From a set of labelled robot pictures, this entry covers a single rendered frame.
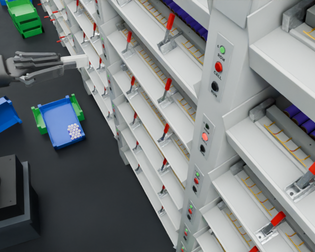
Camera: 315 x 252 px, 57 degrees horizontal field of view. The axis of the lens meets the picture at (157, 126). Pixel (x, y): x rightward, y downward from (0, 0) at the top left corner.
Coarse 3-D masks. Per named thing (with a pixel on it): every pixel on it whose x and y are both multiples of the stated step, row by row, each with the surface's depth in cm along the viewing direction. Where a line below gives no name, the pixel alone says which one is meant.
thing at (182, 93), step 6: (126, 24) 106; (132, 30) 103; (126, 36) 105; (132, 36) 104; (132, 42) 102; (144, 48) 97; (150, 54) 94; (156, 60) 92; (150, 66) 94; (156, 66) 92; (162, 66) 90; (162, 72) 91; (168, 72) 88; (174, 84) 85; (180, 90) 83; (186, 96) 81; (192, 102) 80; (192, 108) 81
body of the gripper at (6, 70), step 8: (0, 56) 67; (0, 64) 66; (8, 64) 70; (0, 72) 66; (8, 72) 67; (16, 72) 68; (24, 72) 69; (0, 80) 67; (8, 80) 68; (16, 80) 68
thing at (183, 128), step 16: (112, 32) 110; (128, 64) 98; (144, 64) 96; (144, 80) 93; (160, 96) 87; (176, 96) 85; (160, 112) 87; (176, 112) 83; (192, 112) 81; (176, 128) 80; (192, 128) 78
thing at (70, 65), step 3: (63, 63) 74; (66, 63) 74; (69, 63) 75; (72, 63) 75; (75, 63) 75; (63, 66) 74; (66, 66) 75; (69, 66) 75; (72, 66) 75; (75, 66) 76; (60, 69) 72; (63, 69) 74; (60, 72) 73
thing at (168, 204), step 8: (120, 128) 151; (128, 128) 152; (128, 136) 149; (128, 144) 147; (136, 144) 140; (136, 152) 143; (144, 160) 139; (144, 168) 137; (152, 168) 136; (152, 176) 134; (152, 184) 132; (160, 184) 131; (160, 192) 127; (160, 200) 127; (168, 200) 126; (168, 208) 124; (176, 208) 123; (176, 216) 121; (176, 224) 120
